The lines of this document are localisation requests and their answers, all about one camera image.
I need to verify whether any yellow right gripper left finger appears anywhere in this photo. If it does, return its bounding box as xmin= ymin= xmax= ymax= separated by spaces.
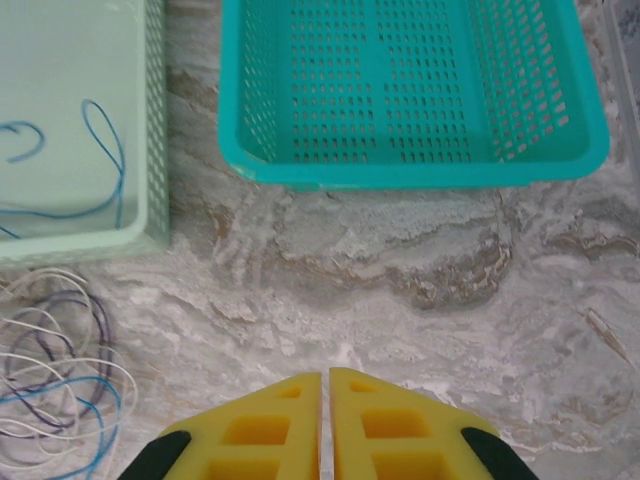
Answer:
xmin=117 ymin=371 xmax=322 ymax=480

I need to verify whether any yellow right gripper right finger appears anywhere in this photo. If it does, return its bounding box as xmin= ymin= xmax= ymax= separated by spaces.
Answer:
xmin=328 ymin=367 xmax=542 ymax=480

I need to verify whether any thin blue cable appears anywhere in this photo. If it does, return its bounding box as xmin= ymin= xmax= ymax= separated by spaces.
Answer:
xmin=0 ymin=98 xmax=127 ymax=240
xmin=0 ymin=375 xmax=124 ymax=480

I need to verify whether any thin purple cable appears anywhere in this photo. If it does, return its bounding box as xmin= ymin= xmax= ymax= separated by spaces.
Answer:
xmin=0 ymin=289 xmax=112 ymax=436

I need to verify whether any thin white cable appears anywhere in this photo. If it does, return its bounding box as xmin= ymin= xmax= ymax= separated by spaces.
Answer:
xmin=0 ymin=267 xmax=140 ymax=480

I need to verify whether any teal plastic mesh basket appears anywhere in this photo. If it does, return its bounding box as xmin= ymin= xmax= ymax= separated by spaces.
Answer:
xmin=217 ymin=0 xmax=612 ymax=194

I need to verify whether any light green plastic basket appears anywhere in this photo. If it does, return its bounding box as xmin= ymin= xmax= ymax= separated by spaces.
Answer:
xmin=0 ymin=0 xmax=172 ymax=269

